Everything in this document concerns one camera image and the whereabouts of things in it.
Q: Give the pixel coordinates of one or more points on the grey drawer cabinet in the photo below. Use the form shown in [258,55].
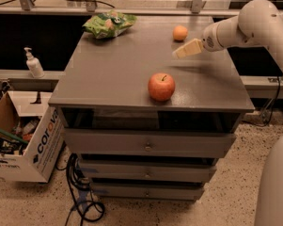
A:
[130,145]

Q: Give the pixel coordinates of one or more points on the green chip bag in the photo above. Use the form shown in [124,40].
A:
[109,24]

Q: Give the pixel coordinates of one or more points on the white pump dispenser bottle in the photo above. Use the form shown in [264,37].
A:
[33,64]

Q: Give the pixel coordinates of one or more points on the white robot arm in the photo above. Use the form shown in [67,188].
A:
[259,23]

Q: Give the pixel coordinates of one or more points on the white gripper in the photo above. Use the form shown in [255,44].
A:
[211,40]

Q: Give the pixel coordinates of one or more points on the red apple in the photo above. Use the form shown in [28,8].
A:
[161,86]

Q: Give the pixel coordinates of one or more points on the white cardboard box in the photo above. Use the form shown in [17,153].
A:
[30,136]

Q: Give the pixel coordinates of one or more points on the orange fruit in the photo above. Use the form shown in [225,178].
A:
[180,33]

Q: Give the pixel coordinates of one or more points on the grey metal window ledge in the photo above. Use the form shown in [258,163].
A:
[24,80]

